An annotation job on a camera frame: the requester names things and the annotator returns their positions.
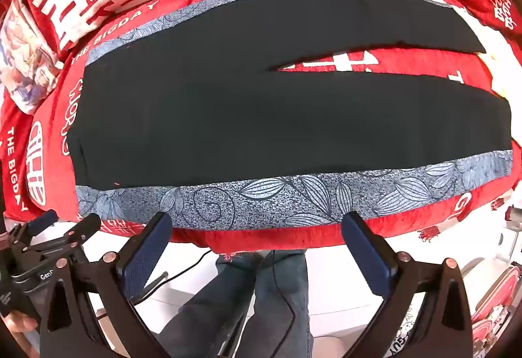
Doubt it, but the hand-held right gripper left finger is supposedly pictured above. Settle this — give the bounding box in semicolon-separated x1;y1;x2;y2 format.
38;212;174;358

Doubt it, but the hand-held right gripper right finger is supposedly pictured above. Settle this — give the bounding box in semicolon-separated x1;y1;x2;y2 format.
341;212;474;358

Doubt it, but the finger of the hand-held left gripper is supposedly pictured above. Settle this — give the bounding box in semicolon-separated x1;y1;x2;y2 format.
30;214;102;255
12;210;59;245

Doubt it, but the black pants grey leaf trim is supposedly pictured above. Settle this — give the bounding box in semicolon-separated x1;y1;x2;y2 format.
67;0;514;230

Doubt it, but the person's left hand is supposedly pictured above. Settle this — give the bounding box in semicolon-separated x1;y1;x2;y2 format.
0;316;40;347

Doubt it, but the person's left leg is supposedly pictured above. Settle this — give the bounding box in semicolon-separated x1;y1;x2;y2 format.
158;252;262;358

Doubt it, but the person's leg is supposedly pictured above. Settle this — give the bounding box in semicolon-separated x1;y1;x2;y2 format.
244;249;315;358
158;252;262;358

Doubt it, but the person's right leg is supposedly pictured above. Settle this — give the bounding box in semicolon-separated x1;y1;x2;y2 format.
244;249;315;358

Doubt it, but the red round box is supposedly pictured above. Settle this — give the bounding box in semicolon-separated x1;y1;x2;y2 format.
471;263;522;344

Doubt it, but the pale picture-print cushion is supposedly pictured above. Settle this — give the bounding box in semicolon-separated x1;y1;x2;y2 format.
0;0;65;115

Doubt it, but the black cable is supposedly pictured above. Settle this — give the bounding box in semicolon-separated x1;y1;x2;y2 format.
132;249;213;306
271;250;298;358

